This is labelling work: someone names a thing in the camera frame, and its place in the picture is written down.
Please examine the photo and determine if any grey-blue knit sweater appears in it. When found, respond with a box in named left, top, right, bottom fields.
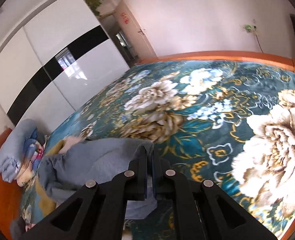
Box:
left=37, top=137, right=159, bottom=221

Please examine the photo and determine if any mustard yellow fuzzy garment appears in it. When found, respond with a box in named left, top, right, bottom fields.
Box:
left=35, top=140, right=66, bottom=217

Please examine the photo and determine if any beige pink knit garment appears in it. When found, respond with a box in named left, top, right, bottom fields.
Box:
left=58, top=136, right=84, bottom=154

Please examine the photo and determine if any folded floral patterned bedding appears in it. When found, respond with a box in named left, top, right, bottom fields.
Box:
left=16, top=138, right=44, bottom=187

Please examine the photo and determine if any teal floral bed blanket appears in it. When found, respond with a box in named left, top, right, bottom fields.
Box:
left=19, top=59, right=295, bottom=240

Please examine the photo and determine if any folded light blue quilt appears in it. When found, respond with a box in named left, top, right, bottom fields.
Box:
left=0, top=119, right=38, bottom=183

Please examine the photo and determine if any white and black wardrobe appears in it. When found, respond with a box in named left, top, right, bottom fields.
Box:
left=0, top=0, right=128, bottom=131

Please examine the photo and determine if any pink room door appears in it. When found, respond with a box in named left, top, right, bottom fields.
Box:
left=114, top=0, right=156, bottom=60

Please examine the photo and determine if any green potted plant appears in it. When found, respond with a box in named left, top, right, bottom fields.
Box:
left=84, top=0, right=103, bottom=17

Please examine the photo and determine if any orange wooden bed frame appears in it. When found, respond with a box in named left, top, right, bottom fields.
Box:
left=0, top=53, right=295, bottom=239

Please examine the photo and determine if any wall socket with green plug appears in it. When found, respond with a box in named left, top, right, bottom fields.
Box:
left=242, top=23, right=264, bottom=54

